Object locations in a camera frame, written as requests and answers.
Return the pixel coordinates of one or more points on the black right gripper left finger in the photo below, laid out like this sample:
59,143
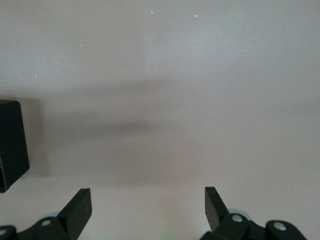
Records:
70,217

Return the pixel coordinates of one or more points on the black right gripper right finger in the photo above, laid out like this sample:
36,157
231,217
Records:
225,225

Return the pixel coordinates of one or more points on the black plastic box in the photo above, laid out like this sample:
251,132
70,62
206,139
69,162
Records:
12,145

